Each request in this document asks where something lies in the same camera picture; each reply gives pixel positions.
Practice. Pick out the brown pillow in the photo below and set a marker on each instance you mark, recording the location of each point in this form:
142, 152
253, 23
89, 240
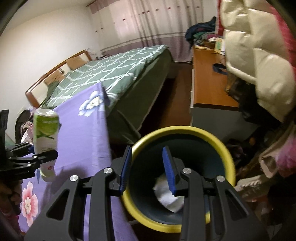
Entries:
76, 62
56, 76

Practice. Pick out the wooden headboard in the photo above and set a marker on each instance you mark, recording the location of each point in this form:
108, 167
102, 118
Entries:
37, 93

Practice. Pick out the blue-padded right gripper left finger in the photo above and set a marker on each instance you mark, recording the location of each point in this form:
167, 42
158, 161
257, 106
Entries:
63, 217

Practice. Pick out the red puffer jacket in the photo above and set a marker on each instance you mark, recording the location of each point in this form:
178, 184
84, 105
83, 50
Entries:
285, 27

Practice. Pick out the cream puffer jacket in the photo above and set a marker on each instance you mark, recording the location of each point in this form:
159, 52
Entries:
256, 52

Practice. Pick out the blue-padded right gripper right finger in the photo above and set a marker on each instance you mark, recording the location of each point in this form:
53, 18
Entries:
213, 210

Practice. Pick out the clothes pile on desk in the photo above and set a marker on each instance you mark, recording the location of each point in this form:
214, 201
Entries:
202, 32

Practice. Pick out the white paper towel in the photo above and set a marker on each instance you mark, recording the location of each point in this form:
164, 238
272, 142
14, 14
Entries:
165, 197

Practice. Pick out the green white drink can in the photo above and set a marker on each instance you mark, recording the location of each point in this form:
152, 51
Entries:
46, 126

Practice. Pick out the wooden desk cabinet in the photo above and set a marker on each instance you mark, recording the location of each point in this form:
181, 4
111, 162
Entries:
211, 108

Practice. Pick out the right brown pillow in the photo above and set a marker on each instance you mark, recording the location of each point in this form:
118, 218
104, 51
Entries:
76, 62

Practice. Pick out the bed with green quilt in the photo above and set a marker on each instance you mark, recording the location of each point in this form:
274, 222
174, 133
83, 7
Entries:
124, 86

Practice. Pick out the left brown pillow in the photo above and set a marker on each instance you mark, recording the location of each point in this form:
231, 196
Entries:
56, 76

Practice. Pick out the pink beige curtain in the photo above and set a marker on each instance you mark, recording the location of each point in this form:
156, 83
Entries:
125, 25

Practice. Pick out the purple floral tablecloth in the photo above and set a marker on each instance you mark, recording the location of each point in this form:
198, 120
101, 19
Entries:
83, 150

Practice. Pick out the dark clothes pile on nightstand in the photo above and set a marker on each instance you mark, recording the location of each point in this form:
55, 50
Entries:
23, 122

